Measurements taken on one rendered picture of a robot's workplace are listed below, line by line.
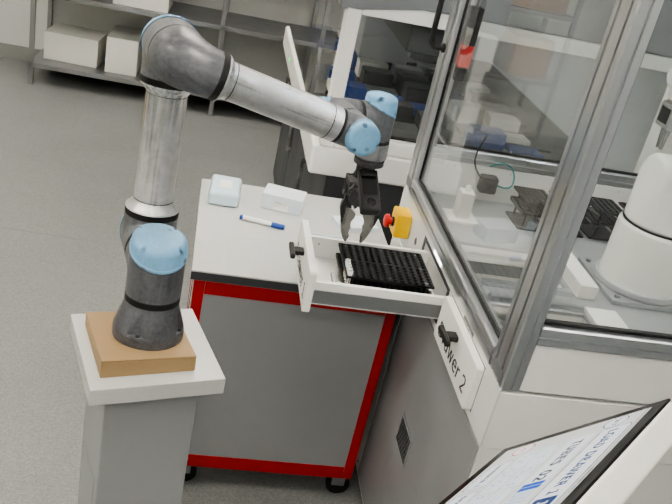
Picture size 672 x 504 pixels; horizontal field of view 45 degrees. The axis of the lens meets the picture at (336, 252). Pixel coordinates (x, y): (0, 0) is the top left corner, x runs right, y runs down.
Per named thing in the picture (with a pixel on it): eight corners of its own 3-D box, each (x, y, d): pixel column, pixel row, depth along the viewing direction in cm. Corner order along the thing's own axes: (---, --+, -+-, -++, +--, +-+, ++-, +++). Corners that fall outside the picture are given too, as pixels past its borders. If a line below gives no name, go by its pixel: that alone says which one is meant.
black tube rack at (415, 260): (341, 298, 197) (346, 275, 194) (333, 264, 212) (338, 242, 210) (428, 309, 201) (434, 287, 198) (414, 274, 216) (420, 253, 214)
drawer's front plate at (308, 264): (301, 312, 191) (310, 272, 186) (294, 255, 216) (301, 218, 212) (308, 313, 191) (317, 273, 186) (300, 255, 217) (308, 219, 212)
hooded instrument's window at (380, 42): (316, 142, 274) (343, 7, 254) (288, 27, 431) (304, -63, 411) (623, 191, 295) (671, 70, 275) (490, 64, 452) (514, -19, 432)
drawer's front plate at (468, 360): (462, 410, 169) (477, 367, 164) (433, 333, 195) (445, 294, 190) (470, 411, 169) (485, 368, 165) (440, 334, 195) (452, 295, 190)
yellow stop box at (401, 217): (390, 237, 234) (396, 215, 231) (386, 226, 240) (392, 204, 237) (407, 239, 235) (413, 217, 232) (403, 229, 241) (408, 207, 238)
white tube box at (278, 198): (260, 207, 253) (262, 192, 251) (265, 197, 261) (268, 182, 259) (299, 217, 253) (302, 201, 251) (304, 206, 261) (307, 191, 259)
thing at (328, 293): (309, 304, 192) (314, 282, 189) (302, 253, 215) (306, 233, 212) (469, 323, 199) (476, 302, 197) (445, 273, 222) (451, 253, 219)
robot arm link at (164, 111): (121, 276, 174) (151, 19, 153) (115, 246, 187) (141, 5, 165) (177, 278, 179) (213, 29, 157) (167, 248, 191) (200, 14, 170)
